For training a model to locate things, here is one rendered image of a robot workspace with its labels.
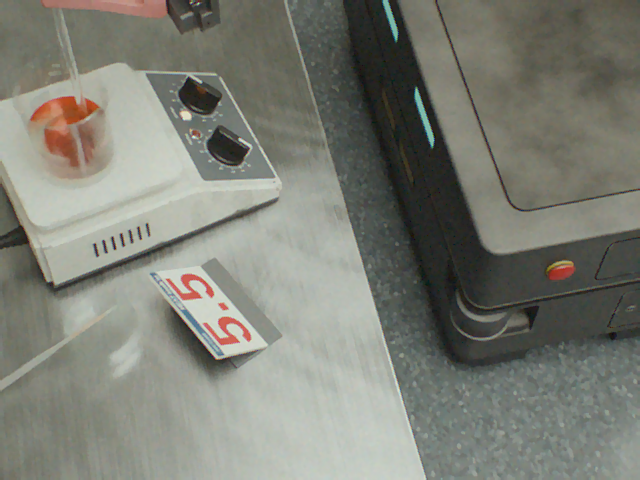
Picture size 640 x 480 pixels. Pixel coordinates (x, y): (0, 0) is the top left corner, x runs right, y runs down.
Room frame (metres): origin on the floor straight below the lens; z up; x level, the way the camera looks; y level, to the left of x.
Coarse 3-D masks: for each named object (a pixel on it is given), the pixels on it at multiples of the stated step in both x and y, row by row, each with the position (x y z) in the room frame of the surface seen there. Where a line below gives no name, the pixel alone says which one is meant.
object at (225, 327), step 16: (176, 272) 0.48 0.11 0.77; (192, 272) 0.48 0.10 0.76; (176, 288) 0.46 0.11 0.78; (192, 288) 0.46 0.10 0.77; (208, 288) 0.47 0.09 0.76; (192, 304) 0.45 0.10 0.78; (208, 304) 0.45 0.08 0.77; (224, 304) 0.46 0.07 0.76; (208, 320) 0.43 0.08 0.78; (224, 320) 0.44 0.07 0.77; (240, 320) 0.44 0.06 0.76; (224, 336) 0.42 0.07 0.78; (240, 336) 0.43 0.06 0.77
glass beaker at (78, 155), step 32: (32, 64) 0.56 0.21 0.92; (64, 64) 0.57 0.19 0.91; (32, 96) 0.55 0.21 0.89; (64, 96) 0.57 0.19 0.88; (96, 96) 0.56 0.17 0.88; (32, 128) 0.51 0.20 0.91; (64, 128) 0.51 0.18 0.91; (96, 128) 0.52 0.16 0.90; (64, 160) 0.51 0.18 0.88; (96, 160) 0.52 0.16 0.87
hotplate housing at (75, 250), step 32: (160, 192) 0.52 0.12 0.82; (192, 192) 0.52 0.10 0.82; (224, 192) 0.54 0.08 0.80; (256, 192) 0.55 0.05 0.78; (96, 224) 0.49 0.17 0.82; (128, 224) 0.50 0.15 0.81; (160, 224) 0.51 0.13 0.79; (192, 224) 0.52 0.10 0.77; (64, 256) 0.47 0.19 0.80; (96, 256) 0.48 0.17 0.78; (128, 256) 0.50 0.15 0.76
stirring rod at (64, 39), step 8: (56, 8) 0.54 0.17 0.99; (56, 16) 0.54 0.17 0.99; (56, 24) 0.54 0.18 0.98; (64, 24) 0.55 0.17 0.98; (64, 32) 0.54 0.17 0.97; (64, 40) 0.54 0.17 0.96; (64, 48) 0.54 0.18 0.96; (64, 56) 0.54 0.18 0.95; (72, 56) 0.55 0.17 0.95; (72, 64) 0.54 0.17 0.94; (72, 72) 0.54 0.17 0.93; (72, 80) 0.54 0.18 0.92; (80, 88) 0.55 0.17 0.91; (80, 96) 0.54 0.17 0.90; (80, 104) 0.54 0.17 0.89; (80, 112) 0.54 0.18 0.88
